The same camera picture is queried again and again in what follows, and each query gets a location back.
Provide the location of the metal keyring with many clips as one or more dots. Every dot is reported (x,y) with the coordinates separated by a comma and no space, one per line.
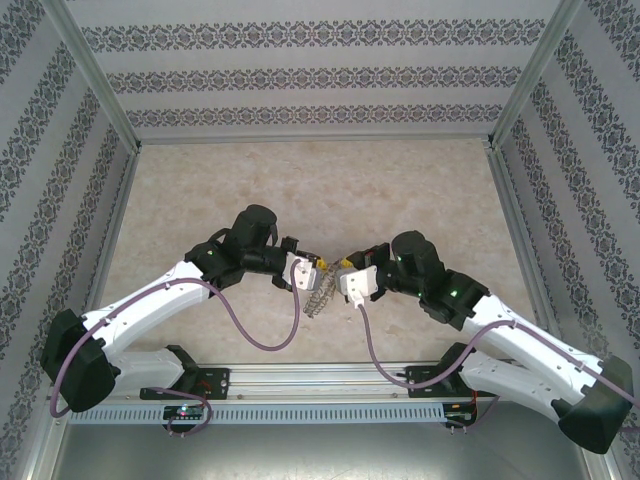
(317,302)

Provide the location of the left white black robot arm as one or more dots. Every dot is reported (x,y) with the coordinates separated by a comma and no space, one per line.
(150,305)

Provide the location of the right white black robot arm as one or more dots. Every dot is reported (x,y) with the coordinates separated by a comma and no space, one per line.
(525,340)

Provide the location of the grey metal sheet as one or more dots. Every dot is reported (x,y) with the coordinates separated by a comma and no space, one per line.
(320,455)

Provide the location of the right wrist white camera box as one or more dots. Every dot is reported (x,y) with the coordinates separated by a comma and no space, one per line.
(357,282)

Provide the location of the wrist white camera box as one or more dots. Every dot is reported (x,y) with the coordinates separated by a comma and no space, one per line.
(302,275)
(357,282)

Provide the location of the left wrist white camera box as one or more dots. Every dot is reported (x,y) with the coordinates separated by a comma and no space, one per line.
(302,275)

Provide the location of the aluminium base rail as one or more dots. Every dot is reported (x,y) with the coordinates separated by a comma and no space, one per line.
(320,380)

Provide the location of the aluminium table side rail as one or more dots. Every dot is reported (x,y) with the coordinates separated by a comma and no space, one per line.
(106,250)
(517,225)

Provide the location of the aluminium table back rail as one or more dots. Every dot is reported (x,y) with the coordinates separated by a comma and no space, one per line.
(320,140)

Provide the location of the aluminium frame post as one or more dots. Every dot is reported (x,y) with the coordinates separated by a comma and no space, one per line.
(530,75)
(95,75)

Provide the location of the aluminium frame bar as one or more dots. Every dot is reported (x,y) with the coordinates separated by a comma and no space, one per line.
(607,470)
(42,450)

